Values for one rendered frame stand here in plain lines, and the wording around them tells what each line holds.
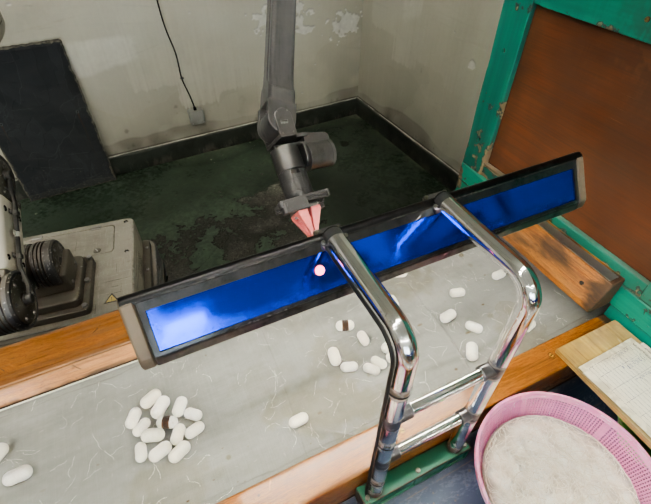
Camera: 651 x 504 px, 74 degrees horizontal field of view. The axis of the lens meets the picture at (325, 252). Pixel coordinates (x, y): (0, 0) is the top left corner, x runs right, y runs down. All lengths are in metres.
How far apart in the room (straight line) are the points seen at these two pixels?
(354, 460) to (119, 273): 0.97
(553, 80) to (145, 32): 2.03
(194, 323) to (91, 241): 1.16
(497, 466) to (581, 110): 0.62
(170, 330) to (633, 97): 0.76
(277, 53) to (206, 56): 1.74
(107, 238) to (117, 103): 1.20
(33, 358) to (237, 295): 0.55
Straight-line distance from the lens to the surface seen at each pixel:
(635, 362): 0.93
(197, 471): 0.76
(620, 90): 0.89
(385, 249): 0.51
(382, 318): 0.40
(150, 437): 0.78
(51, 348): 0.94
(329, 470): 0.71
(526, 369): 0.85
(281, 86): 0.89
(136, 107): 2.67
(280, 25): 0.97
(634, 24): 0.86
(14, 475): 0.84
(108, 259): 1.51
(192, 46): 2.62
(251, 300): 0.47
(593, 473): 0.85
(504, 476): 0.79
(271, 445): 0.75
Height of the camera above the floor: 1.43
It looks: 44 degrees down
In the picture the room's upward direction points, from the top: straight up
